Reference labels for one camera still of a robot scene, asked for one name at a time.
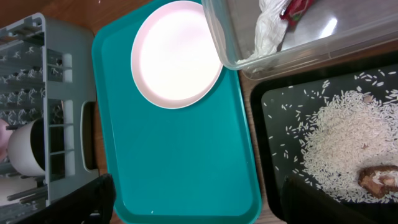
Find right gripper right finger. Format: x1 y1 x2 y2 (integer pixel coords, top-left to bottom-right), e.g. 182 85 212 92
280 175 374 224

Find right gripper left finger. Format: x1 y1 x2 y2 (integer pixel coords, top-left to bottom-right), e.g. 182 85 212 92
17 174 116 224

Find white rice grains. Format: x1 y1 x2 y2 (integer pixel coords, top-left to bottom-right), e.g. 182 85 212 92
267 70 398 205

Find brown food scrap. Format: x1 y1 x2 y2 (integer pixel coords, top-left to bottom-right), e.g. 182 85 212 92
358 166 397 198

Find grey green bowl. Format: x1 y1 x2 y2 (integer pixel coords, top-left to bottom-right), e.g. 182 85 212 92
7 119 45 177

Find small white pink saucer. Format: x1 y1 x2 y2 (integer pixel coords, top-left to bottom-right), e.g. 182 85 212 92
0 119 13 161

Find large white round plate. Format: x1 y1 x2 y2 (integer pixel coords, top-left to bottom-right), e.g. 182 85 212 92
131 1 223 109

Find white paper napkin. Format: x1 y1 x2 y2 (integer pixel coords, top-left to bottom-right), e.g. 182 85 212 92
237 0 288 64

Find red snack wrapper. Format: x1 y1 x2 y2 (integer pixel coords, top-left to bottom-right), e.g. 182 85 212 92
279 0 315 27

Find black rectangular tray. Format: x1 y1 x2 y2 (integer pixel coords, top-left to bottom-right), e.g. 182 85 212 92
250 52 397 220

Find teal plastic serving tray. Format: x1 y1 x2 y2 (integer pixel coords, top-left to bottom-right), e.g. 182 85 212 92
92 1 262 223

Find grey plastic dish rack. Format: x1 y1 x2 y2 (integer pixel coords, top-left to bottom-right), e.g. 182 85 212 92
1 13 98 223

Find clear plastic bin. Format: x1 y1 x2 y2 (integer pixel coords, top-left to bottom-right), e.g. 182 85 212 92
202 0 397 80

